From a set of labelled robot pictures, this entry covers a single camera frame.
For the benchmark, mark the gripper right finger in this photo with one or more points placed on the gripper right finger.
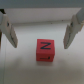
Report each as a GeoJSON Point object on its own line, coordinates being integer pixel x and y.
{"type": "Point", "coordinates": [72, 29]}

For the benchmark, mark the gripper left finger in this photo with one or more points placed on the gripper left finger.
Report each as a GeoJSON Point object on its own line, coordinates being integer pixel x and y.
{"type": "Point", "coordinates": [8, 28]}

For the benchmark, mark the pink block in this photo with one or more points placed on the pink block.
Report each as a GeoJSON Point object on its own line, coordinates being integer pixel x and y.
{"type": "Point", "coordinates": [44, 50]}

